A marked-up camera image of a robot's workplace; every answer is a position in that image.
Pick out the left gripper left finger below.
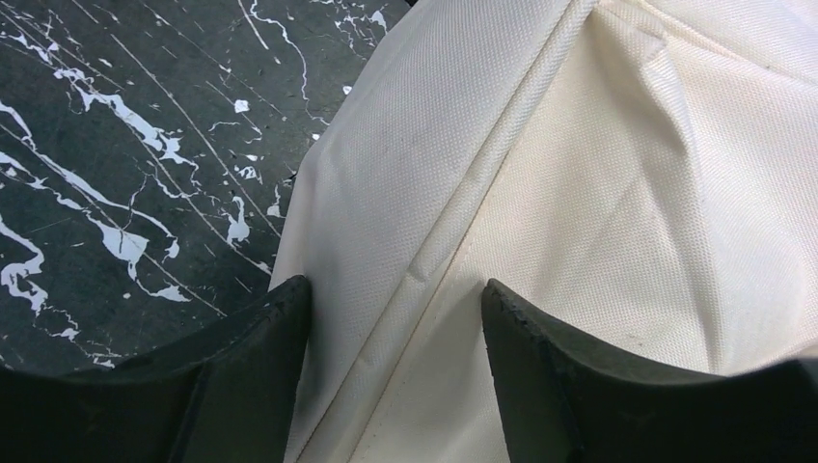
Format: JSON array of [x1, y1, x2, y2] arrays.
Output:
[[1, 276, 312, 462]]

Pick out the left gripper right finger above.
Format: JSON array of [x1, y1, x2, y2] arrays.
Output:
[[480, 280, 817, 462]]

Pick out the cream canvas student bag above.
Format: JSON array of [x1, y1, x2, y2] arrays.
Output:
[[272, 1, 817, 462]]

